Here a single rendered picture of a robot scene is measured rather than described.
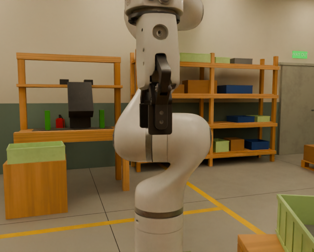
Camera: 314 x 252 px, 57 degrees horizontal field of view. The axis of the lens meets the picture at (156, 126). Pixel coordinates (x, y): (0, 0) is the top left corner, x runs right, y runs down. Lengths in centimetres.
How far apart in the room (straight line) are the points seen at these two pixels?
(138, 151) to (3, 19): 533
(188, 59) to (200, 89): 62
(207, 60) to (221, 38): 100
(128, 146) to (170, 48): 32
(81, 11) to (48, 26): 65
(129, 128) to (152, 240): 26
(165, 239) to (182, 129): 26
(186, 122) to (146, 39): 31
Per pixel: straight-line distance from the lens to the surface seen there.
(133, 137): 65
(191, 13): 86
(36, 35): 576
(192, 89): 565
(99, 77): 570
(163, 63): 37
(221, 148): 598
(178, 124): 66
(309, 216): 133
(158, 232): 70
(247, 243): 124
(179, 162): 66
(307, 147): 625
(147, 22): 40
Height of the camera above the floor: 134
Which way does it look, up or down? 5 degrees down
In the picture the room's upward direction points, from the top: straight up
